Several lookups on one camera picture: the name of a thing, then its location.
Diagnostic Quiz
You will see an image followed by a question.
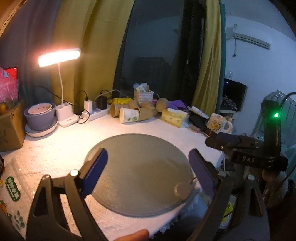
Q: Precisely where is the brown cartoon paper cup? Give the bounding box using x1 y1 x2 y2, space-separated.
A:
155 98 169 113

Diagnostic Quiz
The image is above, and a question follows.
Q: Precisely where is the brown paper cup front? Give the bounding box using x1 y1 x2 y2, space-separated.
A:
135 108 153 121

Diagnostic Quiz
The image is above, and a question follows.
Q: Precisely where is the brown paper cup middle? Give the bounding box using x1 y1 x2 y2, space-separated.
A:
140 101 158 116

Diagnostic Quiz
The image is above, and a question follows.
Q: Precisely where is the brown paper cup back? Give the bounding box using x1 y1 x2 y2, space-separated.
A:
128 100 138 109

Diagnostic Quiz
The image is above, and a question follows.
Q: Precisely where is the white green-print paper cup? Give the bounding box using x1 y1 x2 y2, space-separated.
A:
119 108 139 123

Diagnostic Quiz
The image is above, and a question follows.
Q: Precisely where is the brown paper cup left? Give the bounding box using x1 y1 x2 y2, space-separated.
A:
110 103 129 118

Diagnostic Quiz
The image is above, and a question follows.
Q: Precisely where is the person's hand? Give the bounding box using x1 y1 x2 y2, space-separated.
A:
114 229 149 241

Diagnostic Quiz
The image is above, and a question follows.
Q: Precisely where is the white bear print mug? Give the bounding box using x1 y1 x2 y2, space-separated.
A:
207 113 233 133

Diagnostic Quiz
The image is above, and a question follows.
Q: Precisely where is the white tube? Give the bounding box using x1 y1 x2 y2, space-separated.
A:
188 106 209 119

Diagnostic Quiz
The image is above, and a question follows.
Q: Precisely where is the black monitor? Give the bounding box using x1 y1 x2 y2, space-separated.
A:
220 78 247 112

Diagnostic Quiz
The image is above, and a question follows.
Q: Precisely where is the yellow tissue pack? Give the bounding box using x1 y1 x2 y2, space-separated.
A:
161 108 189 128

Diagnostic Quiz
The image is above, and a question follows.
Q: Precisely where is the yellow curtain right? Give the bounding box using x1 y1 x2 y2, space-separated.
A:
192 1 221 114

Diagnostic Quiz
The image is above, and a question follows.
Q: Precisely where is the yellow curtain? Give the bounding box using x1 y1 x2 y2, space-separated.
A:
50 1 134 114
192 1 221 114

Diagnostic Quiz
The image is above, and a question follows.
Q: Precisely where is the purple folder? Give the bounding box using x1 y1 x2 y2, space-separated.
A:
168 100 189 112

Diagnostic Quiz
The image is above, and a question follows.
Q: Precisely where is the round grey placemat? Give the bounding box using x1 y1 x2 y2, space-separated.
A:
85 133 193 217

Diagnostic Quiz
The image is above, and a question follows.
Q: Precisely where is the white woven plastic basket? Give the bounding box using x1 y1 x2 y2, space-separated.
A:
133 89 154 104

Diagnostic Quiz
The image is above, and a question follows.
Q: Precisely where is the white round plate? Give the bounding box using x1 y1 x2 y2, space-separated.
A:
25 116 58 138

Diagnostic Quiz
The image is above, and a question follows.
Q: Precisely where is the purple grey bowl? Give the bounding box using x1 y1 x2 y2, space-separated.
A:
23 102 56 131

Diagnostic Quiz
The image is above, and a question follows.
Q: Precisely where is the white air conditioner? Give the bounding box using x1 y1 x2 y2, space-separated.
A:
226 28 271 50

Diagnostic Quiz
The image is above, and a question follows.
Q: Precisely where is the brown cardboard box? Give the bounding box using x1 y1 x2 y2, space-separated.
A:
0 99 27 152

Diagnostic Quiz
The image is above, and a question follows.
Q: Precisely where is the white desk lamp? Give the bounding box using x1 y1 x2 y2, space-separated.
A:
38 48 81 128

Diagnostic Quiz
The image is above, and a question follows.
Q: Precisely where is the yellow plastic bag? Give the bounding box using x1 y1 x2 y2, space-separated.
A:
109 97 132 104

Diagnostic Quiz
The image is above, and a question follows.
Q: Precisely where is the white power strip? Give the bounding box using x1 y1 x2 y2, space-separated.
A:
80 104 110 121

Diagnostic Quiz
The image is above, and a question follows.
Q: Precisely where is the white usb charger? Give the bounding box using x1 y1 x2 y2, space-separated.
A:
84 100 93 114

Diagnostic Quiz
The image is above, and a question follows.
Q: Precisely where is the black power adapter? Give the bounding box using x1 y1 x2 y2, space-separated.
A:
96 95 107 110

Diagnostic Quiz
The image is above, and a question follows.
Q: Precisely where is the pink plastic bag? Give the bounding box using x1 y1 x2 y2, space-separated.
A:
0 66 19 102

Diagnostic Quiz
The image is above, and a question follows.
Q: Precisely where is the yellow curtain left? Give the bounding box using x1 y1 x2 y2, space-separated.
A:
50 1 134 114

